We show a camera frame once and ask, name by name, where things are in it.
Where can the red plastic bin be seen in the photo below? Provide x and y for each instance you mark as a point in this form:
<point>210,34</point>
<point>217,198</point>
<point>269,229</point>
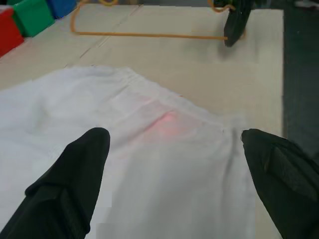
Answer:
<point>8,31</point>

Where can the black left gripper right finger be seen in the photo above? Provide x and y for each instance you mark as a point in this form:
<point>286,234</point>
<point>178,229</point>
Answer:
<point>281,179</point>

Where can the white shorts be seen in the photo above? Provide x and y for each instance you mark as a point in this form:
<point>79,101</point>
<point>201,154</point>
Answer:
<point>139,154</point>

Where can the blue plastic bin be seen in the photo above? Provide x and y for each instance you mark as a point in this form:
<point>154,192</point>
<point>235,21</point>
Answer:
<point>62,7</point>

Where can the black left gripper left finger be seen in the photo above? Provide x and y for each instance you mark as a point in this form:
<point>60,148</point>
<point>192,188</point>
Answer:
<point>62,184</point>

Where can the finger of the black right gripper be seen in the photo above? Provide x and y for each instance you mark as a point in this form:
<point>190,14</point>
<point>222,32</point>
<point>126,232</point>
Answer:
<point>236,22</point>

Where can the green plastic bin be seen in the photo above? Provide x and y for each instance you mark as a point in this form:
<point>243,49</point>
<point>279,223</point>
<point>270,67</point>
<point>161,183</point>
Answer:
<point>33,17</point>

